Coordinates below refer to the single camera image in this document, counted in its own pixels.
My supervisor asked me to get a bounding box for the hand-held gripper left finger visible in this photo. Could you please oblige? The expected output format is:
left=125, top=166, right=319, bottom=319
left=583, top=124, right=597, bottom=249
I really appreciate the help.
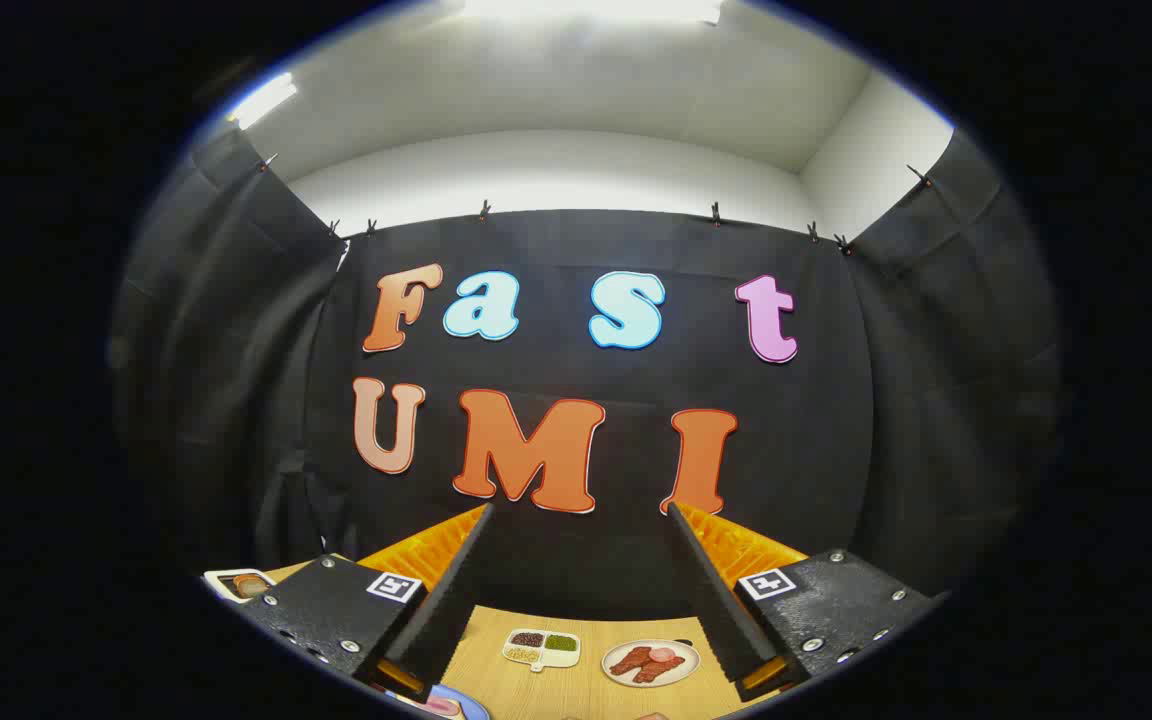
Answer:
left=234, top=503, right=495, bottom=701

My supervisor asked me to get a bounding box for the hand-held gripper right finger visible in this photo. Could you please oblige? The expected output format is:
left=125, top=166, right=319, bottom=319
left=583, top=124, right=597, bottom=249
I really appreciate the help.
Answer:
left=664, top=502, right=942, bottom=703

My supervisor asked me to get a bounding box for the white oval plate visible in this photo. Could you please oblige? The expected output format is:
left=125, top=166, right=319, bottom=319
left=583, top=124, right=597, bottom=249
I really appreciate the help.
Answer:
left=601, top=639, right=702, bottom=689

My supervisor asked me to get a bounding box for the white divided dish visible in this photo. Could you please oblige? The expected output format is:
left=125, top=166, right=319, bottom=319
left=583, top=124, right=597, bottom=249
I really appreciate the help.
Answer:
left=502, top=628, right=582, bottom=673

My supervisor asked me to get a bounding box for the blue plate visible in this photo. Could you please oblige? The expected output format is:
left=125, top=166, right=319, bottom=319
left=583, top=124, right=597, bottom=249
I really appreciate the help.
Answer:
left=386, top=684, right=490, bottom=720

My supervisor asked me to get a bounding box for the white toaster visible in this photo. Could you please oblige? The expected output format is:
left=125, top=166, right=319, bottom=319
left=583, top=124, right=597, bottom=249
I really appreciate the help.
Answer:
left=202, top=568, right=278, bottom=605

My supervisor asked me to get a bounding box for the row of black cloth clips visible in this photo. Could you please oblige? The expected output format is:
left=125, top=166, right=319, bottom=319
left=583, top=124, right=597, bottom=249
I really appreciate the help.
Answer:
left=256, top=150, right=937, bottom=256

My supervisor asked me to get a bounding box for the ceiling light panel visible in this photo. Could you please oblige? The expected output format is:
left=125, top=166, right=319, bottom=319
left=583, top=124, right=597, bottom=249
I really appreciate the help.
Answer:
left=461, top=0, right=727, bottom=26
left=228, top=72, right=299, bottom=131

